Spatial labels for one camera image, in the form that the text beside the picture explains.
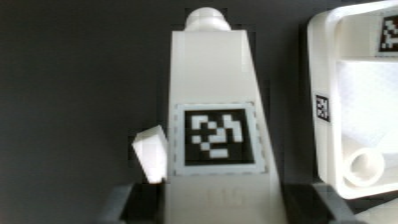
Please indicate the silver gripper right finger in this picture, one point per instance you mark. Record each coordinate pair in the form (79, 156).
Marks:
(315, 206)

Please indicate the white desk leg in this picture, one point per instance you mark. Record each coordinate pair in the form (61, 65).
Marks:
(223, 187)
(388, 43)

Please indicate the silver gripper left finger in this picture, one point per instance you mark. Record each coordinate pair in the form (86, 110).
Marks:
(132, 205)

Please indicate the white marker base plate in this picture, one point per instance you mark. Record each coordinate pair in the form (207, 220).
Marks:
(150, 147)

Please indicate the white U-shaped obstacle frame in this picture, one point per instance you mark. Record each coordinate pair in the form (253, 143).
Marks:
(381, 214)

